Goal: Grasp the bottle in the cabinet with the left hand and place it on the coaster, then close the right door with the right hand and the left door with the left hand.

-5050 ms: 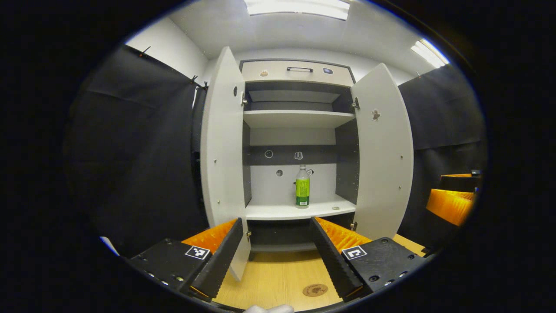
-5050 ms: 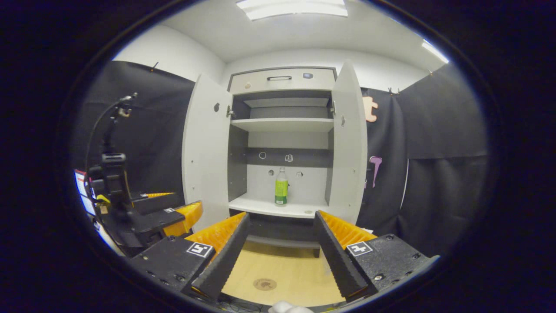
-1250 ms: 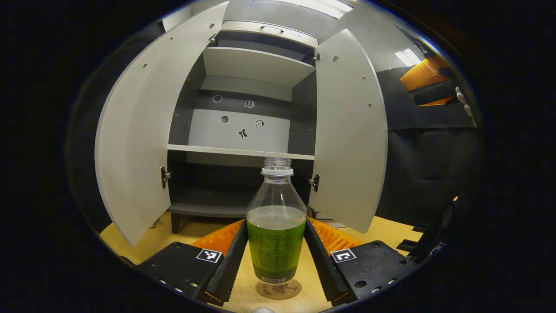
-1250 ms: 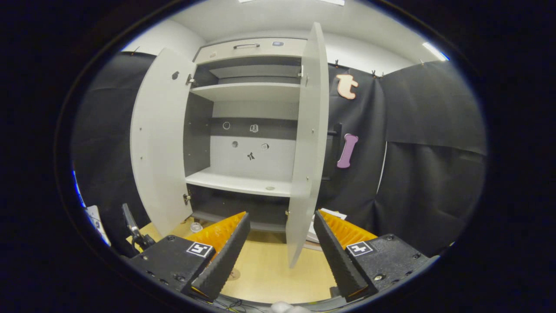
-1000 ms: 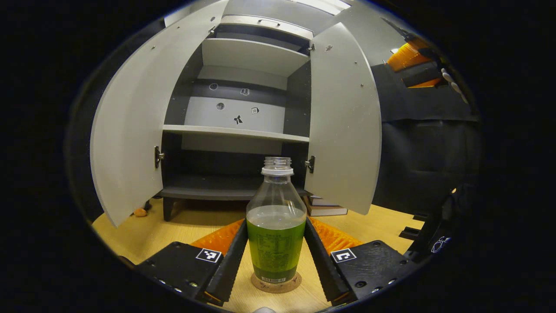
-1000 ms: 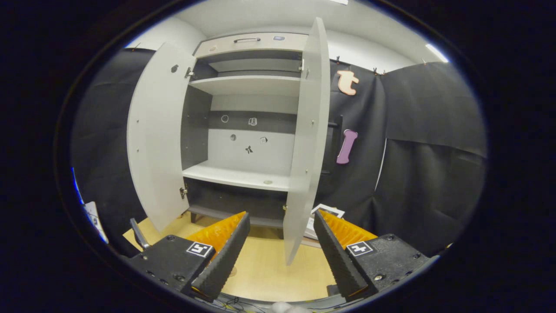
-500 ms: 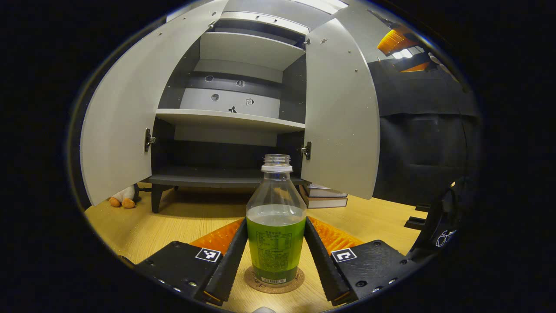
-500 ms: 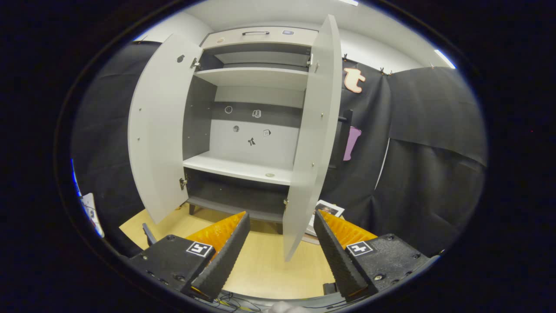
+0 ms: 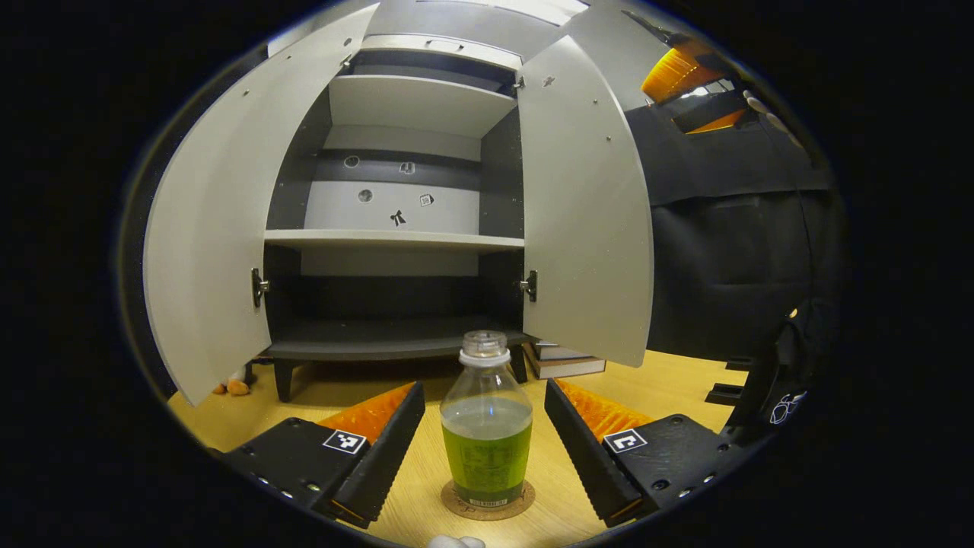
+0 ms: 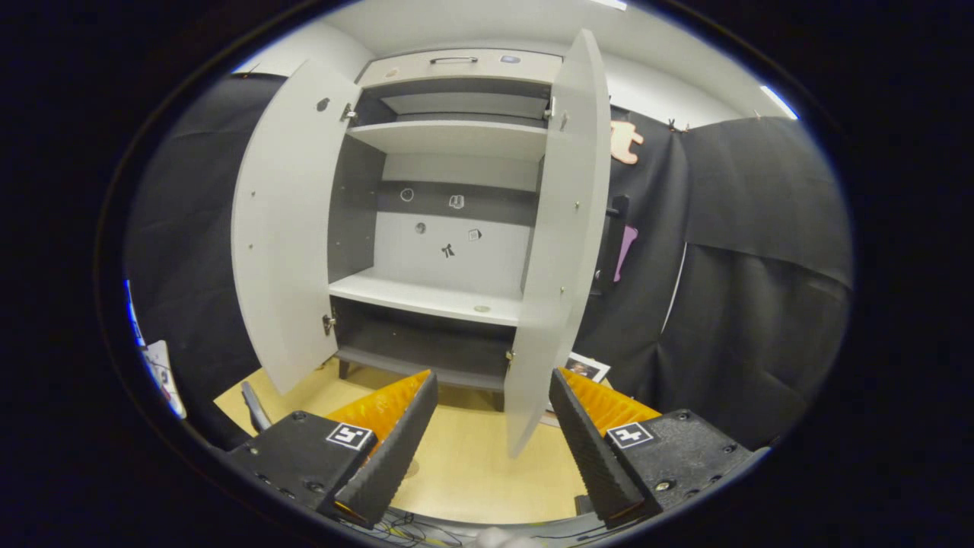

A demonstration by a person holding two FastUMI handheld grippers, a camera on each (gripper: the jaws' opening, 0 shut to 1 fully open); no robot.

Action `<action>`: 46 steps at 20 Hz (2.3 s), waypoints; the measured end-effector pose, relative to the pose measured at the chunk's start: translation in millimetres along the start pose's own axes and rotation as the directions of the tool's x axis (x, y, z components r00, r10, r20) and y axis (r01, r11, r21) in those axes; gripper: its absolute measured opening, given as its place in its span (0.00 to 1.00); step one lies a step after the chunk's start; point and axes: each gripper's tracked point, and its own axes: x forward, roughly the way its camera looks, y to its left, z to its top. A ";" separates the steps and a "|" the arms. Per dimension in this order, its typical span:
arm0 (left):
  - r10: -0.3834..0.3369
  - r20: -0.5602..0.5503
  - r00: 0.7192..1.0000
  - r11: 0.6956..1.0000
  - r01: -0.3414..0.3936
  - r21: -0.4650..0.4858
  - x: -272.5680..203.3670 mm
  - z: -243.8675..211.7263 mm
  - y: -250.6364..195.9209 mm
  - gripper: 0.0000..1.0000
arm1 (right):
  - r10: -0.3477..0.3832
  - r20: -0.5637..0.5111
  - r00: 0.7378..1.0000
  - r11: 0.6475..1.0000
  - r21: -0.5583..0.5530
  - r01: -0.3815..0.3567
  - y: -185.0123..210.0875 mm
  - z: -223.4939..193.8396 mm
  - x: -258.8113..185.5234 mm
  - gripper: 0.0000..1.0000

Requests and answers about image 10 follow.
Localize grey curved bar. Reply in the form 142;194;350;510
241;381;272;434

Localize grey cabinet door square stickers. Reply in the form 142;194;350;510
504;29;612;460

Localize red blue printed poster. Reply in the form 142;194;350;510
124;280;147;347

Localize white photo cover book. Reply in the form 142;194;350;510
563;352;612;385

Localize grey cabinet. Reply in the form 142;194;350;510
327;48;568;412

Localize thin black cables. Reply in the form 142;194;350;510
339;508;473;546

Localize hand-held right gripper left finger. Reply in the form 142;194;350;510
226;369;440;530

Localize grey cabinet door heart sticker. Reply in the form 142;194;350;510
231;59;362;397

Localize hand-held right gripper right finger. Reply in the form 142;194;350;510
548;368;769;530

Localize black door handle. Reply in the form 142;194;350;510
605;196;631;296

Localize white printed card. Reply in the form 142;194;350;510
143;340;188;419

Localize white cabinet shelf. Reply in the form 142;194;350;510
329;266;526;328
346;119;549;161

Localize black backdrop cloth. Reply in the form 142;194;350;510
122;72;853;450

